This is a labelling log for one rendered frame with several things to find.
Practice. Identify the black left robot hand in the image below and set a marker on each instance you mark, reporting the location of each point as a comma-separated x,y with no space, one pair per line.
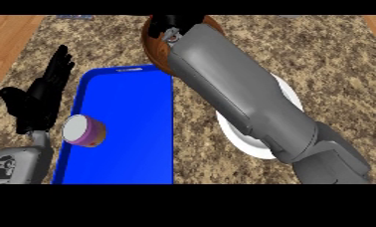
44,95

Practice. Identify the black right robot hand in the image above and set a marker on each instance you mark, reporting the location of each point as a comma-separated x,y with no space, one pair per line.
168,22

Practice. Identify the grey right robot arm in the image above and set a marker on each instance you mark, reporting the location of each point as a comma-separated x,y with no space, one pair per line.
254,105

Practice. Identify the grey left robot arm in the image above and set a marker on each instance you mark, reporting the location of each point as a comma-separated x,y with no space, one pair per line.
22,164

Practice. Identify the brown wooden bowl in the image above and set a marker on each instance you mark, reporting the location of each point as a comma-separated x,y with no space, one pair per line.
155,50

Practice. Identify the white plate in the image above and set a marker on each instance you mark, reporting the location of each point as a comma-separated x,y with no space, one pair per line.
239,138

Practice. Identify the purple and yellow can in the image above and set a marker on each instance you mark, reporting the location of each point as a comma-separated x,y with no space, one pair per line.
84,130

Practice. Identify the blue tray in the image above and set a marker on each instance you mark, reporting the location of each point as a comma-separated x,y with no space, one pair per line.
124,124

